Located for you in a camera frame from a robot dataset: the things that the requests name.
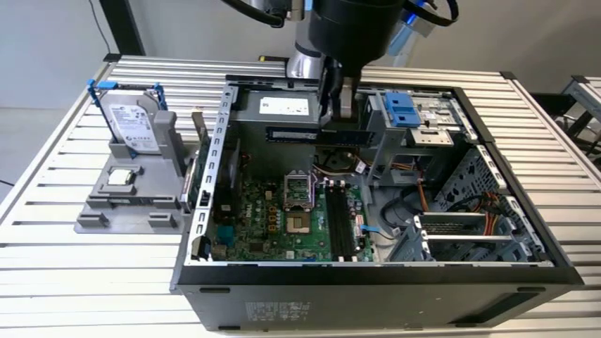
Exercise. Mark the graphics card with bracket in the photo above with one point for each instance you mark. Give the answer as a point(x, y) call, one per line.
point(202, 141)

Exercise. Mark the grey metal drive cage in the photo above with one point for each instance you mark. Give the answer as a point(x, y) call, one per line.
point(379, 158)

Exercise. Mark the black yellow-tipped bar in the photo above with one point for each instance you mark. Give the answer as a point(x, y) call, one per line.
point(269, 58)

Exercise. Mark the blue disk carrier latch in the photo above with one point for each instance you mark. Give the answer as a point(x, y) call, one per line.
point(401, 112)

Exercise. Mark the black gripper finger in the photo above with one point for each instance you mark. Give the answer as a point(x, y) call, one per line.
point(327, 91)
point(346, 102)

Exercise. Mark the blue expansion slot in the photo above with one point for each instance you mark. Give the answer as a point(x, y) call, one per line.
point(225, 235)

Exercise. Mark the RAM stick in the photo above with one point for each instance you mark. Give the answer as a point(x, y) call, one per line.
point(130, 201)
point(290, 134)

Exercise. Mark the black case fan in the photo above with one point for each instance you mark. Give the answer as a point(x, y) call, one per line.
point(231, 183)

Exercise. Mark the CPU socket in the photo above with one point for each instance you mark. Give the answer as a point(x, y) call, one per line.
point(298, 222)

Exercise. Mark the silver CPU chip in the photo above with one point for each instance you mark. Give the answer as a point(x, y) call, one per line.
point(121, 177)

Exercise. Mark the silver hard disk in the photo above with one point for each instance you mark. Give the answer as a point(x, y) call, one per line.
point(129, 123)

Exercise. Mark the round black fan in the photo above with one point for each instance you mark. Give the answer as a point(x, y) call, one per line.
point(337, 161)

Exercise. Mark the blue disk carrier frame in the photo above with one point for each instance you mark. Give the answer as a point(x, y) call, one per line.
point(108, 85)

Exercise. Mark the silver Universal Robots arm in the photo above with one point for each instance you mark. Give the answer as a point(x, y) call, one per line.
point(302, 60)

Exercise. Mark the grey parts rack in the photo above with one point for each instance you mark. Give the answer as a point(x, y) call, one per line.
point(154, 183)

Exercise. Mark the grey metal disk bay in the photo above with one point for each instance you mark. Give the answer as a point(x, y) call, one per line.
point(459, 238)

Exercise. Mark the green motherboard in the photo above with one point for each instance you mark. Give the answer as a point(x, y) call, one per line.
point(262, 243)

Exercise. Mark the black upright post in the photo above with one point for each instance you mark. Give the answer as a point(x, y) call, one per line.
point(121, 28)

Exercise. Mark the black open PC case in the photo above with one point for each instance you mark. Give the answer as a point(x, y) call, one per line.
point(375, 306)

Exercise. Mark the grey power supply unit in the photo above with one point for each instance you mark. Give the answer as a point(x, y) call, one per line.
point(277, 158)

